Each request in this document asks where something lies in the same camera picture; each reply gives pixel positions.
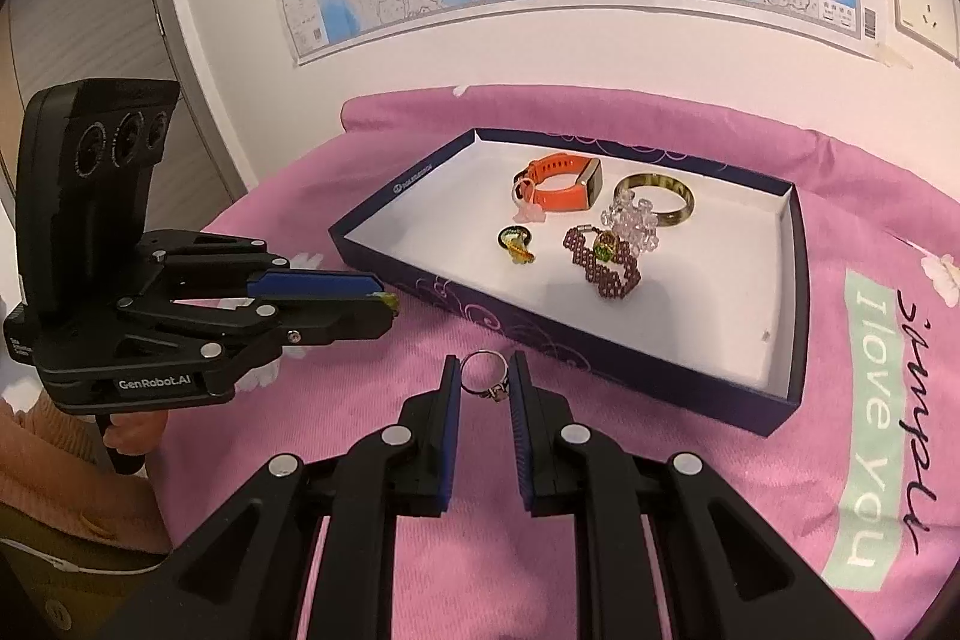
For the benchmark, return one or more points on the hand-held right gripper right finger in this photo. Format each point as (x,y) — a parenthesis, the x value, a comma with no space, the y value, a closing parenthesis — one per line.
(520,430)

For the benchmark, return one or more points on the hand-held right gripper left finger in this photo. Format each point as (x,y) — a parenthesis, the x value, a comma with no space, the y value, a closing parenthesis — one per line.
(450,430)

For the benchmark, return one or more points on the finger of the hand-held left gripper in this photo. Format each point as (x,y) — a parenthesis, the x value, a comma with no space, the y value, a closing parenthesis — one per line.
(330,319)
(315,284)

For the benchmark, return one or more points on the small yellow green charm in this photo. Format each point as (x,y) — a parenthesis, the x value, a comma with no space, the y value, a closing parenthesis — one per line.
(388,302)

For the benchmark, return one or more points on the small pink bead ornament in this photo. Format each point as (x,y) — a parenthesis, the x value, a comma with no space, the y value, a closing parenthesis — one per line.
(527,212)

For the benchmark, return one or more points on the navy box with white inside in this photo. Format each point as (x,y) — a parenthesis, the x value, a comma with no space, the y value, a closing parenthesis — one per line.
(712,310)

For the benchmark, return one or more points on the person's left forearm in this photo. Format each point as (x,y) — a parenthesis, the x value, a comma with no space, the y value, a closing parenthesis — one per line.
(45,460)

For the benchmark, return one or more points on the person's left hand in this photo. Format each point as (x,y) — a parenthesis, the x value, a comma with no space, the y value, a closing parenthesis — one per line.
(155,437)

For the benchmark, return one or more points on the grey door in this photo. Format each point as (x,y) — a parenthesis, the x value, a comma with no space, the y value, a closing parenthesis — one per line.
(112,10)

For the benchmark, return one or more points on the orange smart watch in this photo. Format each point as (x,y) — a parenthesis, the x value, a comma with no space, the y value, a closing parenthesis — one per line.
(562,197)

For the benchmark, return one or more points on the tortoiseshell bangle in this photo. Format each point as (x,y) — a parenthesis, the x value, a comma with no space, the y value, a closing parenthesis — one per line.
(686,209)

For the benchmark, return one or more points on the olive green clothing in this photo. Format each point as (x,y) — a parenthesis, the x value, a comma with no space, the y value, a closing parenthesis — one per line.
(45,599)

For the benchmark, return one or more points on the pink printed blanket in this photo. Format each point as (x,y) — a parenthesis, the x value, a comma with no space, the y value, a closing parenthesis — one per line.
(825,197)

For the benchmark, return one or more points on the white wall socket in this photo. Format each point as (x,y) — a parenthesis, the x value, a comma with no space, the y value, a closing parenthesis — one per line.
(922,3)

